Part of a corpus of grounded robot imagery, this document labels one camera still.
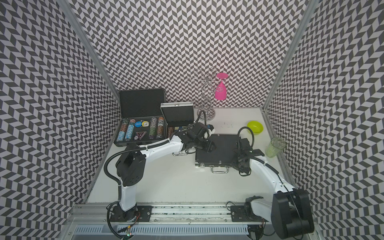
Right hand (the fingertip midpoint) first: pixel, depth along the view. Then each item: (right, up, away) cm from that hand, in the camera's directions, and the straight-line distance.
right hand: (235, 169), depth 84 cm
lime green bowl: (+21, +23, +21) cm, 37 cm away
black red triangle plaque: (-59, +18, +15) cm, 64 cm away
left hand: (-12, +11, +1) cm, 17 cm away
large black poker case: (-61, +27, +19) cm, 69 cm away
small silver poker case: (-35, +31, +14) cm, 49 cm away
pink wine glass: (-7, +48, +10) cm, 49 cm away
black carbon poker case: (-5, +5, +9) cm, 12 cm away
